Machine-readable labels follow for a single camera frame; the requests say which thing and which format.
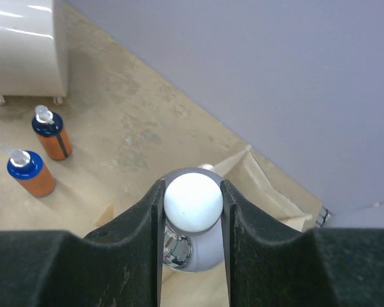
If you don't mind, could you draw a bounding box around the dark blue orange pump bottle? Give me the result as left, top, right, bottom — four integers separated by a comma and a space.
31, 105, 72, 161

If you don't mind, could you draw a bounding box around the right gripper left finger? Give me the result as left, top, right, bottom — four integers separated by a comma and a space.
0, 180, 165, 306

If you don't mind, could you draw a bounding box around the white cylindrical box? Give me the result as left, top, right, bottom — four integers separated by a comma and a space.
0, 0, 68, 97

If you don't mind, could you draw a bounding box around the bright blue orange pump bottle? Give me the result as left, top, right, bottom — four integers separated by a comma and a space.
0, 145, 56, 198

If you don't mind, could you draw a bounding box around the aluminium frame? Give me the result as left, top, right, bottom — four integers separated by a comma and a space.
315, 207, 332, 228

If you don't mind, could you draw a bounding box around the silver metallic bottle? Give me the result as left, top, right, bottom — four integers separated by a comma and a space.
163, 164, 224, 272

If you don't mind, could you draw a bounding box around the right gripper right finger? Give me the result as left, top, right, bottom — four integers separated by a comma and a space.
220, 180, 384, 306

